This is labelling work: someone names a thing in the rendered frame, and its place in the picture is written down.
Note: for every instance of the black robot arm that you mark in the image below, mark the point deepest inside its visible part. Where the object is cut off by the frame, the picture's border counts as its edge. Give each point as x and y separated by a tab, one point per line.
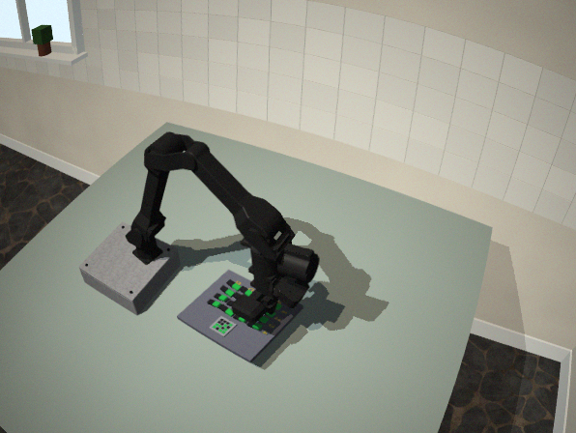
261	220

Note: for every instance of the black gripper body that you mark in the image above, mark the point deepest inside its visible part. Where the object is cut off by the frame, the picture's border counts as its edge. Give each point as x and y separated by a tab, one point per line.
248	307

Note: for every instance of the dark grey switch panel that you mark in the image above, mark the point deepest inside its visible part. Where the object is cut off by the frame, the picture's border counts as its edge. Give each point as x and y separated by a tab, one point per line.
211	315

